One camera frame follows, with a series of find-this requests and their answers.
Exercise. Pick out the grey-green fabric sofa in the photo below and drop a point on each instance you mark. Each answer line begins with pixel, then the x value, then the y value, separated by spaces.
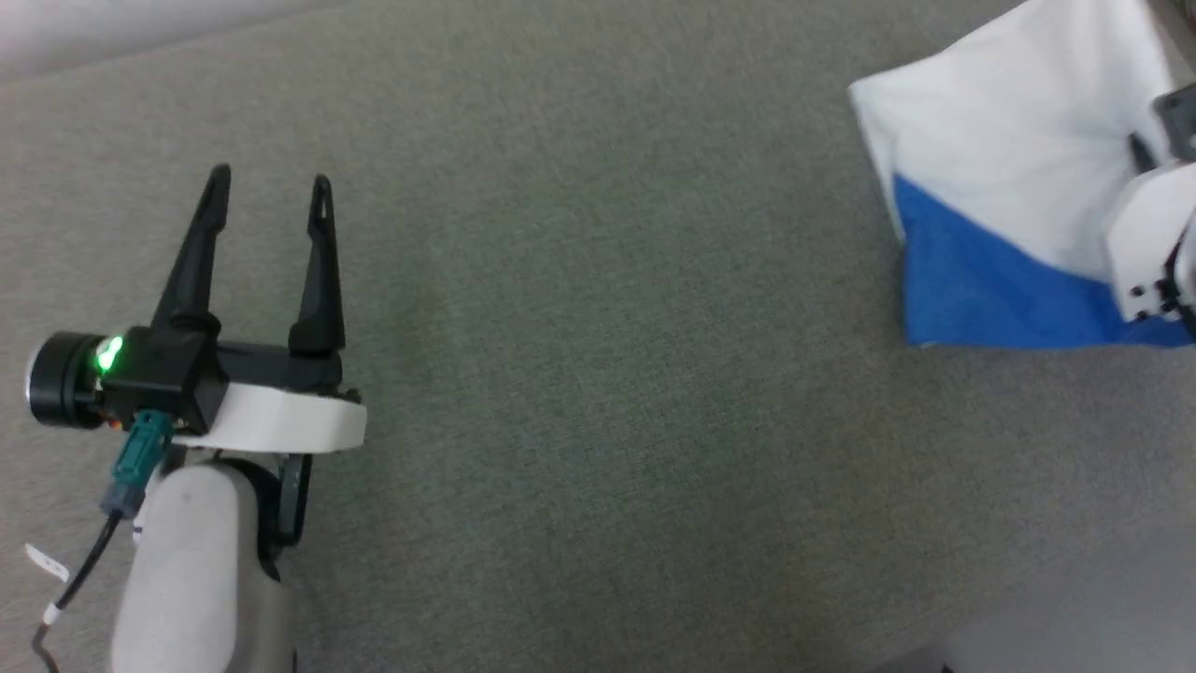
pixel 607 374

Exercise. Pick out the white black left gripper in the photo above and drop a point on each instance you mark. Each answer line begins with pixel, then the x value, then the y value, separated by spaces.
pixel 280 421

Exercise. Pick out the white and blue t-shirt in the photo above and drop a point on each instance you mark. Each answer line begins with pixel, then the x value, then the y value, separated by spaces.
pixel 981 140

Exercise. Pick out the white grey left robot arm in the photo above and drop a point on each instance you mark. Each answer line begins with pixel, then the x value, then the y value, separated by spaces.
pixel 187 579

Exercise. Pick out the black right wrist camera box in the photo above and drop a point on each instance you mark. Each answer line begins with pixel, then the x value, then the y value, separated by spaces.
pixel 1179 121

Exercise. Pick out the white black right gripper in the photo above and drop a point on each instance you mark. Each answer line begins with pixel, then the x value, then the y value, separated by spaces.
pixel 1159 243

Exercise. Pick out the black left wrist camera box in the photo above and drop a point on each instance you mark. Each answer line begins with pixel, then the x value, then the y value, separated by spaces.
pixel 163 374

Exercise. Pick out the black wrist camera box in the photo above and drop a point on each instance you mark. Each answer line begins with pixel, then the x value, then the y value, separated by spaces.
pixel 163 374
pixel 1179 121

